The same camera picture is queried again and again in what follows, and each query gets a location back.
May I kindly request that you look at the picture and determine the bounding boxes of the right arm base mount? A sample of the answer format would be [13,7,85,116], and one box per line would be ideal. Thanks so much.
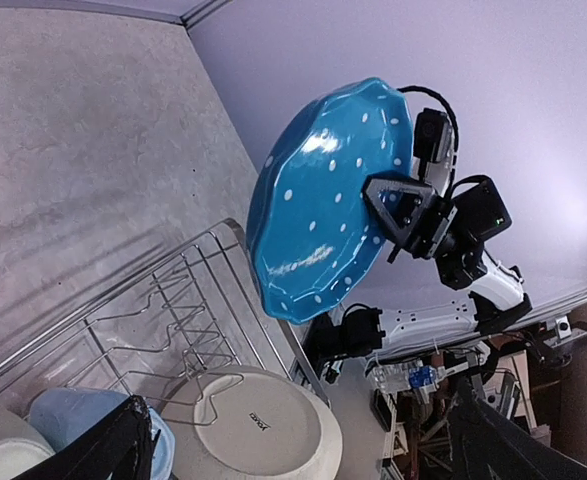
[303,303,386,384]

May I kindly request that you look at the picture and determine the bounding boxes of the green ceramic mug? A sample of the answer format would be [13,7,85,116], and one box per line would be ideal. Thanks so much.
[0,407,55,479]

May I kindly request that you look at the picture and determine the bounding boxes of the metal wire dish rack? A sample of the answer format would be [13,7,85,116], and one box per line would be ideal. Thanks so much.
[0,218,327,416]

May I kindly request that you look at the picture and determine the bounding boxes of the light blue ceramic mug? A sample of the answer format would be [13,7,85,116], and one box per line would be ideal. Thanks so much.
[28,387,175,479]

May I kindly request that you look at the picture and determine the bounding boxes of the blue polka dot plate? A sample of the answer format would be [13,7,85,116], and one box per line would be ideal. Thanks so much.
[246,78,413,325]

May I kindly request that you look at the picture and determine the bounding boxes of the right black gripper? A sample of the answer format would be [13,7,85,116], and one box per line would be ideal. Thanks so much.
[363,175,457,263]

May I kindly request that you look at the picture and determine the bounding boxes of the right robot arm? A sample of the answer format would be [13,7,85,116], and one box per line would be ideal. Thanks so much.
[303,175,532,374]

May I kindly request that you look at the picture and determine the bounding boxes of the cream white plate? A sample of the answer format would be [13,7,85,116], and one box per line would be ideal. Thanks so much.
[161,366,343,479]

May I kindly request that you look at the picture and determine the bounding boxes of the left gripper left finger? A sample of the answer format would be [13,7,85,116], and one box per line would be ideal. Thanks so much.
[16,395,156,480]

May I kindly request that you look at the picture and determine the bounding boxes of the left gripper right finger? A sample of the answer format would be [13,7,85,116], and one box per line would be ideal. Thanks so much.
[448,380,587,480]

